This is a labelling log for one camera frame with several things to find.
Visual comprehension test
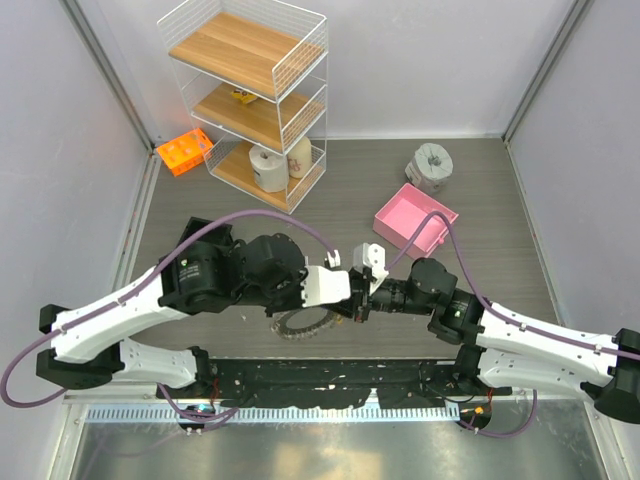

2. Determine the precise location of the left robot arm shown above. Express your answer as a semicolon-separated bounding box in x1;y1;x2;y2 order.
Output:
36;234;306;398

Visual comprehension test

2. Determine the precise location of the cream lotion pump bottle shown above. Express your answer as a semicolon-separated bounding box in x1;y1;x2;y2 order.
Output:
287;136;313;179

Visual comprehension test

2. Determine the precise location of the grey wrapped tissue roll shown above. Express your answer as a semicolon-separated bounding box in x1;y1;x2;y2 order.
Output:
405;143;454;195

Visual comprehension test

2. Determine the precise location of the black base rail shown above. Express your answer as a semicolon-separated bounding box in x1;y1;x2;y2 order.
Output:
168;359;490;410

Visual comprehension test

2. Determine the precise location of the white toilet paper roll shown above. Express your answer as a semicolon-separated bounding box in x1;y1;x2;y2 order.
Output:
249;145;289;193

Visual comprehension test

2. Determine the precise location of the orange plastic crate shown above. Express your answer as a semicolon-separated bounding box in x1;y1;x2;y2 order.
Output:
156;128;214;177

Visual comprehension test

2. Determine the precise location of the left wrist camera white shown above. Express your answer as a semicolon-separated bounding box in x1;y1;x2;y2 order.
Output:
300;250;351;308

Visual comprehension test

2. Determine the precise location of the pink open box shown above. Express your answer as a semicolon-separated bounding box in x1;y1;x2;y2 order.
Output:
373;183;458;259

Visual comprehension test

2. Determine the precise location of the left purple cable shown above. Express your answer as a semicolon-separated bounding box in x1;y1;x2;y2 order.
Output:
0;208;337;411

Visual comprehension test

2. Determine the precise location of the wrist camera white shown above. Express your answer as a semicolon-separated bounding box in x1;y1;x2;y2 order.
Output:
300;250;351;308
352;243;388;281

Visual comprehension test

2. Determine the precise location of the metal keyring disc with rings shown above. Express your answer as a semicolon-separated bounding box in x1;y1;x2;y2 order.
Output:
270;309;344;341

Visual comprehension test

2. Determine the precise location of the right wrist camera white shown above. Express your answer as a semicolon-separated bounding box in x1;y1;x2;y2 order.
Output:
352;243;388;281

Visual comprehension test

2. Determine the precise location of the white wire shelf rack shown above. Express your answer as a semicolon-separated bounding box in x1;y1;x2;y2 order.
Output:
157;1;329;213

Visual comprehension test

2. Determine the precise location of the white cable duct strip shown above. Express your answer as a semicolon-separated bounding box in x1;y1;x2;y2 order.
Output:
85;402;460;424

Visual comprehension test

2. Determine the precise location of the yellow snack packet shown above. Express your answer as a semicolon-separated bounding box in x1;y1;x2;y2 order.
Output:
231;88;258;105

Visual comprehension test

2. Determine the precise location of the black storage bin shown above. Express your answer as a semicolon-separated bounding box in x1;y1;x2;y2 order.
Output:
177;216;236;256

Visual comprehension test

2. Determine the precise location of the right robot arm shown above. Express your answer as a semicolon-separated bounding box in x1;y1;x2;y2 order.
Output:
349;258;639;424

